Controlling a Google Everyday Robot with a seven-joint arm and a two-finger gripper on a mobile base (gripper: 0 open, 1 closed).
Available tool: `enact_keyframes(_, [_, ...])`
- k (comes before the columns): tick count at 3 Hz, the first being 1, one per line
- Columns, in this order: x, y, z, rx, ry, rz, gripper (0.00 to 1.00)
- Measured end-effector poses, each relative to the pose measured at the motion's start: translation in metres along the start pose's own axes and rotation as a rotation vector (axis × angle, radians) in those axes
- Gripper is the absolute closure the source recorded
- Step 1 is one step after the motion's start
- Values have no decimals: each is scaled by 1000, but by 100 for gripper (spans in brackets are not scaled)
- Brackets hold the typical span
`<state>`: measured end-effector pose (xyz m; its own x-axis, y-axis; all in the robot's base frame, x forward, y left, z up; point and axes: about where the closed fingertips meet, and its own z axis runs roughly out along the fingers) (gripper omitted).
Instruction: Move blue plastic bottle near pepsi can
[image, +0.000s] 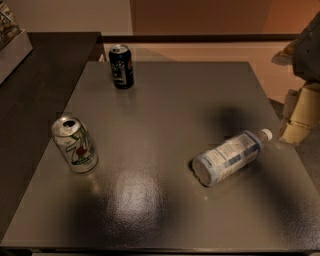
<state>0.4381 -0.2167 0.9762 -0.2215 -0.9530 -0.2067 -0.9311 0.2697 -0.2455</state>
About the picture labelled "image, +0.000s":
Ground snack bags in tray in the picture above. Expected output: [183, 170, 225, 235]
[0, 0, 20, 50]

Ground white tray at left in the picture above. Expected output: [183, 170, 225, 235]
[0, 29, 33, 84]

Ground dark side counter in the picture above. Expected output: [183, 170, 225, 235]
[0, 32, 103, 241]

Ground white green 7up can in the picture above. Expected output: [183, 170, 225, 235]
[51, 115, 98, 173]

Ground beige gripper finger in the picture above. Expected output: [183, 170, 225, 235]
[279, 83, 320, 145]

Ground dark blue pepsi can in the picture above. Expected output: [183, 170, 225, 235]
[108, 44, 134, 89]

